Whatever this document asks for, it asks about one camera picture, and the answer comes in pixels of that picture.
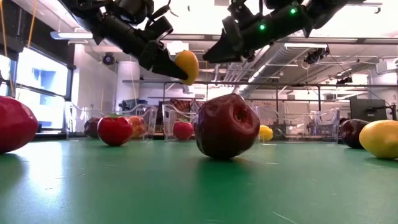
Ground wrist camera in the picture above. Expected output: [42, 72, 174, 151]
[221, 15, 247, 43]
[146, 17, 174, 41]

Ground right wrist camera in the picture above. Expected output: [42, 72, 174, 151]
[221, 15, 247, 43]

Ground black pipe rack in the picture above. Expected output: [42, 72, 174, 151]
[123, 79, 398, 112]

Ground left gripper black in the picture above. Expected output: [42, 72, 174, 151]
[98, 14, 189, 81]

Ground yellow lemon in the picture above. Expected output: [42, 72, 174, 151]
[359, 119, 398, 160]
[259, 124, 274, 142]

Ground white ceiling ducts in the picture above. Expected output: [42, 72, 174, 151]
[231, 43, 299, 94]

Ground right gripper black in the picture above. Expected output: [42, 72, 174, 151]
[203, 14, 282, 64]

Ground bright window dark frame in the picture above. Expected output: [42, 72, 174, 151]
[0, 46, 70, 131]

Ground red strawberry toy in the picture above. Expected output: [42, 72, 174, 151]
[97, 113, 134, 147]

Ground white ceiling light box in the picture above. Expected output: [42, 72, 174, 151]
[166, 40, 190, 56]

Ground white air conditioner unit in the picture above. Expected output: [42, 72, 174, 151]
[375, 58, 398, 75]

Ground orange-yellow lemon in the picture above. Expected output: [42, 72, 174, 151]
[174, 49, 200, 86]

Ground white round pillar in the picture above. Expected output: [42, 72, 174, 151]
[116, 60, 141, 110]

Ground green table mat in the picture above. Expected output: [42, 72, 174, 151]
[0, 138, 398, 224]

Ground red and yellow apple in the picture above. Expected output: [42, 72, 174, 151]
[129, 115, 147, 140]

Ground clear plastic bin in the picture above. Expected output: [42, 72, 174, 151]
[161, 103, 259, 143]
[63, 101, 161, 142]
[255, 105, 341, 144]

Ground dented dark red apple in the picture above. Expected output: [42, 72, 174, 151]
[193, 93, 261, 160]

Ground black room monitor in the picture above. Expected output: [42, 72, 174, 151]
[349, 98, 388, 122]

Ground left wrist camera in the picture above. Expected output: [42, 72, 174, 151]
[146, 17, 174, 41]

